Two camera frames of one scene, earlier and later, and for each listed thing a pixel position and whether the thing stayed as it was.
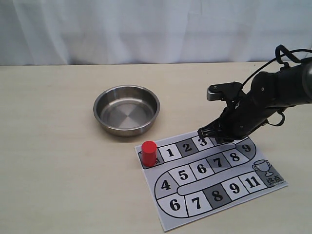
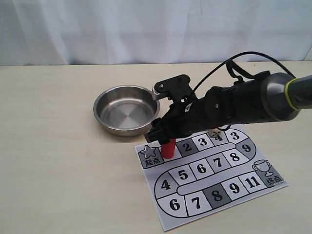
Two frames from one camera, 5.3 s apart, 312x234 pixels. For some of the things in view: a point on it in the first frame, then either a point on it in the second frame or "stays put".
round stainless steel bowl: (126, 110) stays put
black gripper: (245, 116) → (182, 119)
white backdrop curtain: (41, 32) stays put
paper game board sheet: (195, 178) stays put
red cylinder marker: (149, 152) → (168, 149)
